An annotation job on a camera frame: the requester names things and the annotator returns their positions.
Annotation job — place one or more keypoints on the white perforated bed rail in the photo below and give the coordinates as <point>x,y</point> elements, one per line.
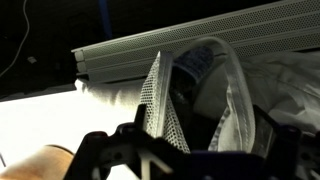
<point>200,43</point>

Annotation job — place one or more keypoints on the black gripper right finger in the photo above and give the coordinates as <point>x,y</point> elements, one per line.
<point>283,143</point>

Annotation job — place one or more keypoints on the white mesh laundry bag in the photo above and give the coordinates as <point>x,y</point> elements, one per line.
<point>233,100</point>

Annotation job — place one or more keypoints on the small white tag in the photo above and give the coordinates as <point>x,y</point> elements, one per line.
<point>31,60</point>

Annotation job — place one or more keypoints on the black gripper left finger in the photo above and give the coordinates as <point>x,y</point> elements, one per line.
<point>110,150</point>

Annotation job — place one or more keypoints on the dark blue pair of socks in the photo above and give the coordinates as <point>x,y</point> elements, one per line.
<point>195,63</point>

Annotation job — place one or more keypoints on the white tufted cushion mat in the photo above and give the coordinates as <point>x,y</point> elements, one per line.
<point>50,116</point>

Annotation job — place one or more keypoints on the round wooden object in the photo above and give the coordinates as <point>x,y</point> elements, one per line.
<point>36,163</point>

